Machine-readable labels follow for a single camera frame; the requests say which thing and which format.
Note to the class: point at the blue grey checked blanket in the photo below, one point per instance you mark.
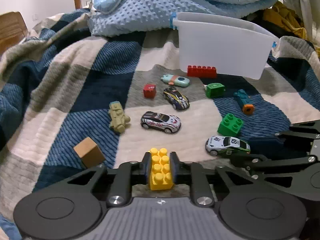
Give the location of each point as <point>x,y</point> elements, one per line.
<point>82,85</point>

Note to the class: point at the red cube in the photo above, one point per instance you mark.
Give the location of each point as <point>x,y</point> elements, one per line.
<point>149,91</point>

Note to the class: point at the olive toy vehicle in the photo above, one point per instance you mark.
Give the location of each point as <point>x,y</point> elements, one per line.
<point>118,117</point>

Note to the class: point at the yellow garment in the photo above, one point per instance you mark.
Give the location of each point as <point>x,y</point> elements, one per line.
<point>287,17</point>

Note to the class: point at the light blue dotted blanket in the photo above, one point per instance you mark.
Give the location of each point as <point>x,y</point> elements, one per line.
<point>150,10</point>

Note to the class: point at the wooden cube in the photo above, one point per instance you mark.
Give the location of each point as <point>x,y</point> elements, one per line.
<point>90,152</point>

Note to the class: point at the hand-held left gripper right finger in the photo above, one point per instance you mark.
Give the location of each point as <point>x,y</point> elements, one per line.
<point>174,166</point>

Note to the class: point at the black garment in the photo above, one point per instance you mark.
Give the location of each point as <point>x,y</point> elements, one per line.
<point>258,16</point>

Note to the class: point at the dark striped toy car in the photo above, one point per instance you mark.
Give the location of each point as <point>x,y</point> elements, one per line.
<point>176,98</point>

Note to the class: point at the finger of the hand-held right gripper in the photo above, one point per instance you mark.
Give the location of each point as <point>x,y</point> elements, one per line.
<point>265,145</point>
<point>250,160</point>

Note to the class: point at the green block toy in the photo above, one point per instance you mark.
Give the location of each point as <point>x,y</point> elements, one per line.
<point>214,90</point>

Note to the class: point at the teal orange toy cannon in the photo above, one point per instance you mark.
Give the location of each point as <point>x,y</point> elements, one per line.
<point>243,102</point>

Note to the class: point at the yellow toy building brick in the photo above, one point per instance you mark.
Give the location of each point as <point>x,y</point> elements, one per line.
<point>160,170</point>

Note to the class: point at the white plastic container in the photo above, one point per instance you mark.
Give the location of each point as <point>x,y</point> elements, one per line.
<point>220,47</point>

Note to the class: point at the teal rocket toy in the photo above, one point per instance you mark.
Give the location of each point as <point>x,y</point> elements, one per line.
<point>176,80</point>

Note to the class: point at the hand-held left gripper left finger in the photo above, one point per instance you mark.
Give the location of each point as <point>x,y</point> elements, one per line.
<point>145,166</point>

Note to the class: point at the red long building brick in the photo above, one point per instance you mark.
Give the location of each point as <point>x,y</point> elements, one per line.
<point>202,71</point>

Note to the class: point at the green toy building brick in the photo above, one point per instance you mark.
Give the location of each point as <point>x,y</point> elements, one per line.
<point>230,126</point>

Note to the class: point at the white green toy car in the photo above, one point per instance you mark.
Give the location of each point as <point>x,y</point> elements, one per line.
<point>227,145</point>

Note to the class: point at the white red-blue toy car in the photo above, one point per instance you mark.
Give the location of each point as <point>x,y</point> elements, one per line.
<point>160,121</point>

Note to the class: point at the wooden headboard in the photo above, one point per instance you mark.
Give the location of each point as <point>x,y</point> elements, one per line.
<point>11,30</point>

